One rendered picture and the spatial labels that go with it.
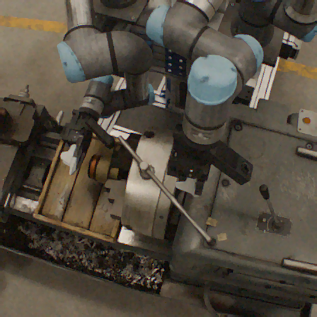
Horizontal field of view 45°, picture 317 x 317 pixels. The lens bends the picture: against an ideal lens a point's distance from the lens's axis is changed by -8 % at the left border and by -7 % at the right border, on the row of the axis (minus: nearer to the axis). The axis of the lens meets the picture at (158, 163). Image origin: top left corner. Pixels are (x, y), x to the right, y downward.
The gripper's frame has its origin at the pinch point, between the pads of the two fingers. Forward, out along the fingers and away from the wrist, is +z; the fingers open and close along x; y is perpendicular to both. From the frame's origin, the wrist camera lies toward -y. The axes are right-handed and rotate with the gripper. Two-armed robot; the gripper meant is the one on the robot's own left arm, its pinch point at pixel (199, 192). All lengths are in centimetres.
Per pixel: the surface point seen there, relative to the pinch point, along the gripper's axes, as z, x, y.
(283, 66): 93, -177, -37
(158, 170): 10.1, -9.8, 11.5
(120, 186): 23.6, -10.8, 22.2
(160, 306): 137, -12, 4
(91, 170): 22.3, -12.8, 31.8
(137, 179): 11.7, -6.9, 16.0
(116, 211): 24.9, -3.3, 21.1
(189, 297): 84, -3, -7
